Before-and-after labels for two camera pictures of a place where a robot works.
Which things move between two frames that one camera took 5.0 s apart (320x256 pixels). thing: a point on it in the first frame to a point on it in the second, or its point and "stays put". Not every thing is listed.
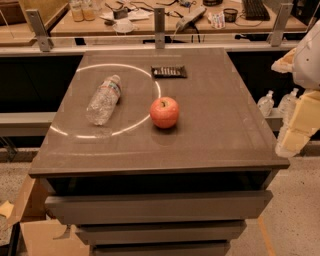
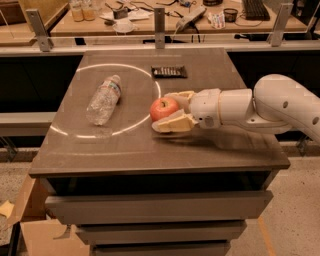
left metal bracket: [39, 30] stays put
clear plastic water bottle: [104, 100] stays put
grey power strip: [187, 21] stays put
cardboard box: [43, 235] stays put
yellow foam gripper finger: [286, 63] to [182, 97]
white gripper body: [308, 63] to [206, 107]
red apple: [164, 112] stays put
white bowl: [123, 26] stays put
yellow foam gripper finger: [304, 123] to [178, 121]
